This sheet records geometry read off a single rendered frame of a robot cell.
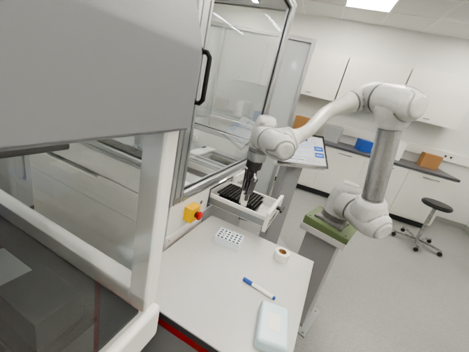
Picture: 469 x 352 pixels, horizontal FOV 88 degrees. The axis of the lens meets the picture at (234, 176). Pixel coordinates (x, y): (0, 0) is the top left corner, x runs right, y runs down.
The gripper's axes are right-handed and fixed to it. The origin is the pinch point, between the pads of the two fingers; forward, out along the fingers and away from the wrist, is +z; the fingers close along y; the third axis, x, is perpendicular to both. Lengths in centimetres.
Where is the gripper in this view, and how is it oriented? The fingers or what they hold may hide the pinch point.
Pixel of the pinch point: (243, 198)
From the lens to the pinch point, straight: 120.7
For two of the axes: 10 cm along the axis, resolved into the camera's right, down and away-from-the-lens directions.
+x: -9.4, -1.3, -3.2
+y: -2.5, -3.8, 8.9
